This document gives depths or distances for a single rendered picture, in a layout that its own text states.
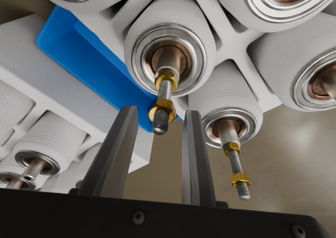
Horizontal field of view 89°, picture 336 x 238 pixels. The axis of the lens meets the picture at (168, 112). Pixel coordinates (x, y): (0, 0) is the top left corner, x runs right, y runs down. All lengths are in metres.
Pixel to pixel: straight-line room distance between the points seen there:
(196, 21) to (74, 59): 0.30
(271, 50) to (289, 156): 0.60
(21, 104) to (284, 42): 0.42
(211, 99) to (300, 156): 0.65
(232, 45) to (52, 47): 0.32
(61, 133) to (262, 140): 0.60
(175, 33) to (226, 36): 0.10
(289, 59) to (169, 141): 0.50
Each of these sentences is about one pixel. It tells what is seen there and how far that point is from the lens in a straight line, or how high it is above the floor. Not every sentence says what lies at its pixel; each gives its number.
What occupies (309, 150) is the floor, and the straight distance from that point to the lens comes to 0.82.
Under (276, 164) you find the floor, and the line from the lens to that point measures 0.84.
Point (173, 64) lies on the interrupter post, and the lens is 0.16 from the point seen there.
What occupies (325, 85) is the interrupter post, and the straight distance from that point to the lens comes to 0.23.
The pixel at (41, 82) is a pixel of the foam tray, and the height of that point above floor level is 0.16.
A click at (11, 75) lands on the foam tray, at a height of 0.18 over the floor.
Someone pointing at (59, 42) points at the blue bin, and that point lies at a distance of 0.43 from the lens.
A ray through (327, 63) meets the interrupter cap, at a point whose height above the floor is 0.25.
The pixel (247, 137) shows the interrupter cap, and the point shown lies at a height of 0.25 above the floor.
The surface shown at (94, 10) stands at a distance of 0.19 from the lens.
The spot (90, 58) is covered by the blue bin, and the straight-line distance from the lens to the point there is 0.44.
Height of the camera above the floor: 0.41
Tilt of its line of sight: 50 degrees down
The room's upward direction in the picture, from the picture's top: 174 degrees counter-clockwise
